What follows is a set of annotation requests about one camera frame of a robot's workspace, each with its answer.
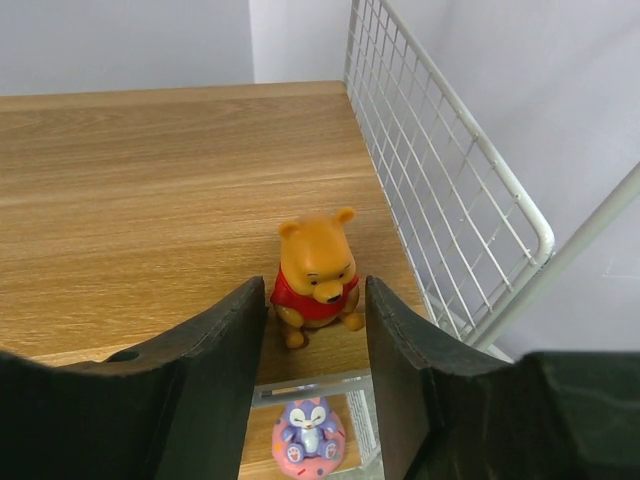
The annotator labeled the orange bear toy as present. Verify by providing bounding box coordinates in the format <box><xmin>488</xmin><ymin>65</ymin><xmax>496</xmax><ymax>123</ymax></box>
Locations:
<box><xmin>270</xmin><ymin>206</ymin><xmax>365</xmax><ymax>349</ymax></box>

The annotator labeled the white wire wooden shelf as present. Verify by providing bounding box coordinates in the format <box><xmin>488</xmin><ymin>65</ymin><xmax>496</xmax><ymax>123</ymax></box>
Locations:
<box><xmin>1</xmin><ymin>1</ymin><xmax>639</xmax><ymax>479</ymax></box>

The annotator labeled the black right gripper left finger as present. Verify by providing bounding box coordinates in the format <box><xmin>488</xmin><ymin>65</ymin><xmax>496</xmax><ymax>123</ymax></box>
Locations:
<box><xmin>1</xmin><ymin>276</ymin><xmax>265</xmax><ymax>479</ymax></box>

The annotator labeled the purple bunny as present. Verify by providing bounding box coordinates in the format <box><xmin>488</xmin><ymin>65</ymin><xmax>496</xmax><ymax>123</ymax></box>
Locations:
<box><xmin>271</xmin><ymin>397</ymin><xmax>346</xmax><ymax>479</ymax></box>

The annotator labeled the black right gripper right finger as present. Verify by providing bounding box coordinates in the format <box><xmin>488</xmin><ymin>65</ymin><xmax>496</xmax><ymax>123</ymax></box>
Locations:
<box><xmin>365</xmin><ymin>276</ymin><xmax>639</xmax><ymax>479</ymax></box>

